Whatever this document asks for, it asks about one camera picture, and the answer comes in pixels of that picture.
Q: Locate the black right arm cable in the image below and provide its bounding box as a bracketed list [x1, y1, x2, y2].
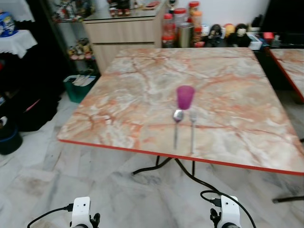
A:
[200, 190, 257, 228]

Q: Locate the yellow plush toy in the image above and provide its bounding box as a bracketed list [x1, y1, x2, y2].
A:
[224, 23, 236, 38]

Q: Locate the black monkey plush toy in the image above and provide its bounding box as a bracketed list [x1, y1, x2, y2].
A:
[232, 23, 251, 47]

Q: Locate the metal fork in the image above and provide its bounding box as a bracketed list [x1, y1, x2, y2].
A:
[189, 109, 198, 154]

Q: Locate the clear red-lidded jar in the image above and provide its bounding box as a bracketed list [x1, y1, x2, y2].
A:
[174, 8, 187, 27]

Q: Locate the steel canister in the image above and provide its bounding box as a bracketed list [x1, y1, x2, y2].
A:
[178, 22, 193, 48]

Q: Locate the orange-filled red-lidded jar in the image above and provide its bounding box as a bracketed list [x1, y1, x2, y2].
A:
[189, 1, 203, 29]

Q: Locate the white lace cloth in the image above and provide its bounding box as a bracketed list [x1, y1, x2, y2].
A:
[0, 0, 35, 22]
[0, 30, 38, 58]

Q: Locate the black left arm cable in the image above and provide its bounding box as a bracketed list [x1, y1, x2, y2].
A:
[27, 203, 75, 228]

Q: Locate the black white plush toy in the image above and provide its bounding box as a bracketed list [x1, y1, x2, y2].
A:
[208, 24, 224, 47]

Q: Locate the black bucket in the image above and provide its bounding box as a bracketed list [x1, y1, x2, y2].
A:
[0, 116, 23, 156]

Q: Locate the green bin with papers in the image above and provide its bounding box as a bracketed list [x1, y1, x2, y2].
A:
[64, 71, 98, 104]

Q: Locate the blue package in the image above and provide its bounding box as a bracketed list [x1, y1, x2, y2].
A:
[0, 12, 19, 38]

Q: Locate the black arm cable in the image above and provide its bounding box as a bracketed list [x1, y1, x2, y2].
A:
[200, 190, 257, 228]
[27, 203, 75, 228]

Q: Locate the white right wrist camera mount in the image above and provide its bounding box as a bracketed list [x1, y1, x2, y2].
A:
[220, 195, 241, 228]

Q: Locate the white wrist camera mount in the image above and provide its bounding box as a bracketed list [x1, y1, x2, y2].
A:
[71, 197, 92, 228]
[220, 195, 241, 228]

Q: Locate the light wooden cabinet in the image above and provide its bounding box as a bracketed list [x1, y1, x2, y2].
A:
[83, 5, 167, 72]

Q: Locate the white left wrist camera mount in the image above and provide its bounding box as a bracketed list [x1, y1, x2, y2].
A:
[71, 197, 92, 228]

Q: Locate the marble folding table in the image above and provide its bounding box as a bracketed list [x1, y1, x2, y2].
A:
[57, 47, 304, 193]
[268, 47, 304, 204]

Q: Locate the purple plastic cup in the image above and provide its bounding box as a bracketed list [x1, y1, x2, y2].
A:
[176, 85, 196, 110]

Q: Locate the tall red-lidded jar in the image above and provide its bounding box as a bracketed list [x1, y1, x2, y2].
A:
[163, 13, 175, 48]

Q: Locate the white blue small box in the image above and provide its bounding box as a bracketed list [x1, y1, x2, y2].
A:
[248, 32, 264, 50]

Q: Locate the black glass display shelf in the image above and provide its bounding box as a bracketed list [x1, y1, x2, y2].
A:
[40, 0, 100, 76]

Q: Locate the metal spoon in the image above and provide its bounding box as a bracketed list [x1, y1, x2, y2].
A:
[172, 109, 184, 150]

